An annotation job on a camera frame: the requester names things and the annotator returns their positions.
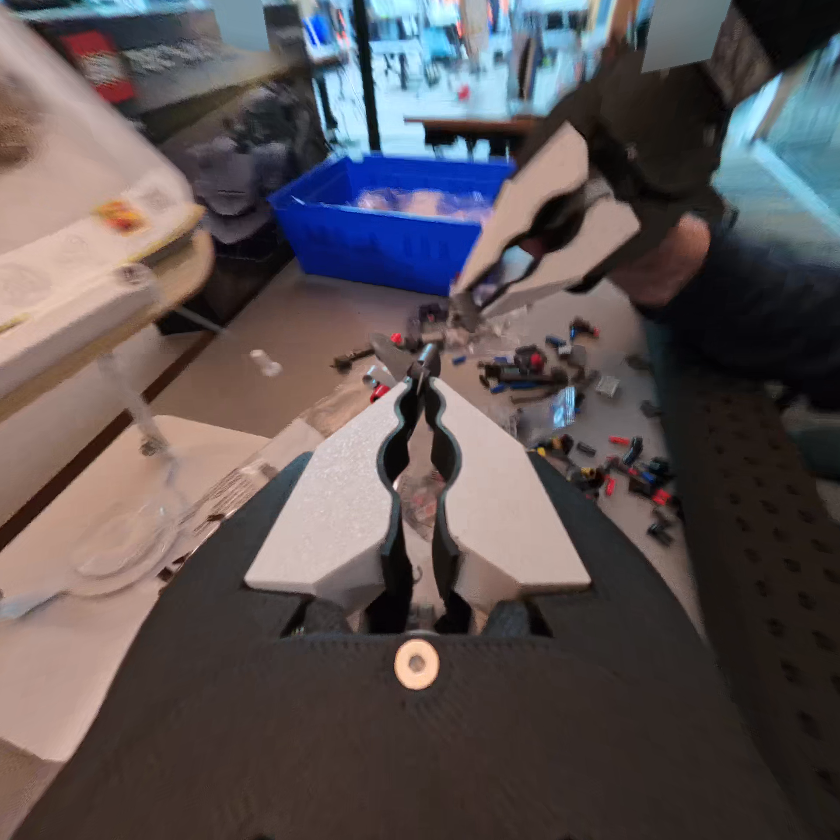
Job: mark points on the person's right hand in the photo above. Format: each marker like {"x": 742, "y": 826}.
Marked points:
{"x": 663, "y": 262}

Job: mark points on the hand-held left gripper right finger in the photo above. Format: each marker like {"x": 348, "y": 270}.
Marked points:
{"x": 518, "y": 525}

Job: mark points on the pile of lego pieces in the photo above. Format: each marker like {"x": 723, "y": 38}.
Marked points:
{"x": 525, "y": 377}

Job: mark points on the light grey red lego subassembly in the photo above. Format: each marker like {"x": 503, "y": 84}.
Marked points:
{"x": 400, "y": 358}

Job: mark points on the small clear zip bag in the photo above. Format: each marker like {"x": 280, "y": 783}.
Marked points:
{"x": 492, "y": 315}

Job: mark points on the black perforated board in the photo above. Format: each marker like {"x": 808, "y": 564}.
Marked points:
{"x": 774, "y": 590}

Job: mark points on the clear bag in bin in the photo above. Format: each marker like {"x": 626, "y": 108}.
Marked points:
{"x": 426, "y": 203}

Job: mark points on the black metal pole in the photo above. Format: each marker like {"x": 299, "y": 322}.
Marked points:
{"x": 367, "y": 65}

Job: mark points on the blue plastic bin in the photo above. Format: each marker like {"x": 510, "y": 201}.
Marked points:
{"x": 367, "y": 249}

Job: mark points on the dark grey lego subassembly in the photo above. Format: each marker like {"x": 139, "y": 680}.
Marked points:
{"x": 436, "y": 315}

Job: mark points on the wooden table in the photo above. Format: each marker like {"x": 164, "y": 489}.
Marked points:
{"x": 472, "y": 124}

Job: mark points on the person's right forearm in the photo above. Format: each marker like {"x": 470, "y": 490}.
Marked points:
{"x": 754, "y": 295}

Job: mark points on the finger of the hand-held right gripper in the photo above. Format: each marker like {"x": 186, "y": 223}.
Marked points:
{"x": 538, "y": 177}
{"x": 590, "y": 243}

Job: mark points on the black lego set box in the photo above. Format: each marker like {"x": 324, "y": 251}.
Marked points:
{"x": 249, "y": 164}

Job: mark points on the small empty clear bag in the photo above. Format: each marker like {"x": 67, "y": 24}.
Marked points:
{"x": 563, "y": 405}

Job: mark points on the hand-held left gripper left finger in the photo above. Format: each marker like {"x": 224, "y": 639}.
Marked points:
{"x": 321, "y": 525}

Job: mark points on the teal chair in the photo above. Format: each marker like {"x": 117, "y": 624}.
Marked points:
{"x": 817, "y": 446}

